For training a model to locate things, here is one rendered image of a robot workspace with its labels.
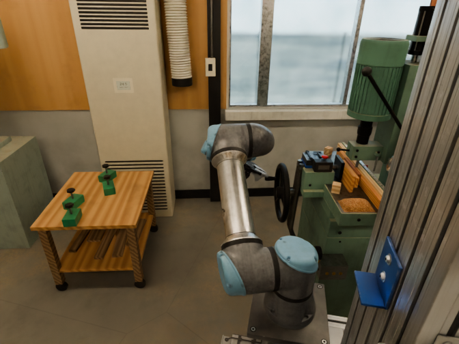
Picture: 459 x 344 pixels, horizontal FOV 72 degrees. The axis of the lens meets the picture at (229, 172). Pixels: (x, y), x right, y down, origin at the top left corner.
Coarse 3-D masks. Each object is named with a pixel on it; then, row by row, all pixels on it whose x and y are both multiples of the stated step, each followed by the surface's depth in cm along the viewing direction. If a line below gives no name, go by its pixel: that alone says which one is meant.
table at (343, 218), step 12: (336, 180) 146; (312, 192) 143; (324, 192) 142; (348, 192) 137; (360, 192) 137; (336, 204) 128; (372, 204) 129; (336, 216) 128; (348, 216) 124; (360, 216) 124; (372, 216) 124
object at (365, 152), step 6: (348, 144) 144; (354, 144) 141; (360, 144) 141; (366, 144) 141; (372, 144) 141; (378, 144) 141; (354, 150) 140; (360, 150) 140; (366, 150) 140; (372, 150) 140; (378, 150) 140; (348, 156) 144; (354, 156) 141; (360, 156) 141; (366, 156) 141; (372, 156) 141
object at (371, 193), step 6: (342, 156) 162; (360, 180) 141; (366, 180) 138; (360, 186) 141; (366, 186) 135; (372, 186) 134; (366, 192) 135; (372, 192) 130; (372, 198) 130; (378, 198) 125; (378, 204) 125
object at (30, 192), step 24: (0, 24) 186; (0, 48) 188; (0, 144) 220; (24, 144) 228; (0, 168) 202; (24, 168) 228; (0, 192) 211; (24, 192) 227; (48, 192) 261; (0, 216) 219; (24, 216) 227; (0, 240) 229; (24, 240) 230
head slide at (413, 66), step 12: (408, 60) 131; (408, 72) 121; (408, 84) 123; (396, 96) 129; (408, 96) 125; (396, 108) 129; (384, 132) 139; (396, 132) 132; (384, 144) 139; (396, 144) 135; (384, 156) 139
